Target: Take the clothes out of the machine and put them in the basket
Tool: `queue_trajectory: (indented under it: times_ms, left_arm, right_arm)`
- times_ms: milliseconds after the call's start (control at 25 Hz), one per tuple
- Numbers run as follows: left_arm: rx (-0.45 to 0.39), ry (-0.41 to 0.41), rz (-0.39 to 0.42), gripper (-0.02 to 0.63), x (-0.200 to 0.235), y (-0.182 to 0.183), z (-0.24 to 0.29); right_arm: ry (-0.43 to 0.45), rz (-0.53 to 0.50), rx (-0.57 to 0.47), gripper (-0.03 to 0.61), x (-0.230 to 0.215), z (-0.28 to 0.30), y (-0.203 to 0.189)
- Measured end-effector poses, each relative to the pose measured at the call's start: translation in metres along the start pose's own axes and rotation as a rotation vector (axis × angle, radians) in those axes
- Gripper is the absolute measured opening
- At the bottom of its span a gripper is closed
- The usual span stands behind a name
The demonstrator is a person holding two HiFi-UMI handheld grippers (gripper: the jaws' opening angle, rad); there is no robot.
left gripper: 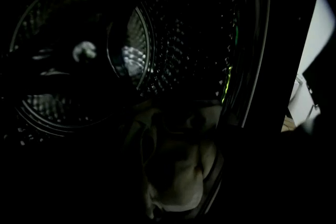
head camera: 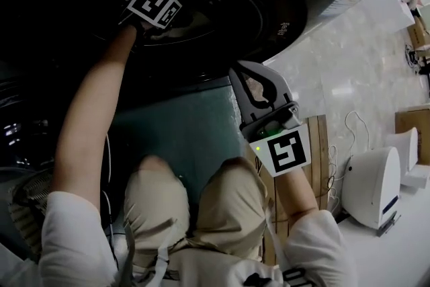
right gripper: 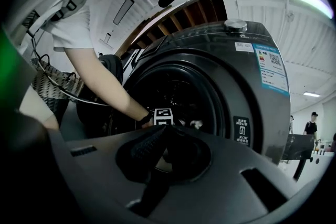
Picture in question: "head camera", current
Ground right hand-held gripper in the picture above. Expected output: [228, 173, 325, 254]
[228, 60, 312, 178]

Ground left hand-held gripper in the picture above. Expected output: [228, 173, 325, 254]
[118, 0, 183, 32]

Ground person's right forearm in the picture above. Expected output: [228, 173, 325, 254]
[273, 166, 320, 222]

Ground person's left forearm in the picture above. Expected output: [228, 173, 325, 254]
[50, 23, 138, 212]

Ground person's beige shorts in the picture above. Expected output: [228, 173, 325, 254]
[122, 156, 273, 276]

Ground white rounded appliance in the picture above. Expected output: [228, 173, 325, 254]
[386, 126, 421, 179]
[342, 146, 402, 238]

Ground closed cardboard box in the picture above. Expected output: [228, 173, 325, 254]
[394, 106, 430, 165]

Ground person's white shirt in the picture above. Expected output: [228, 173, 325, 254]
[0, 191, 357, 287]

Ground white floor cable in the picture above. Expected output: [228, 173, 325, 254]
[322, 110, 370, 212]

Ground thin black cable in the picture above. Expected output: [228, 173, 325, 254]
[100, 134, 119, 270]

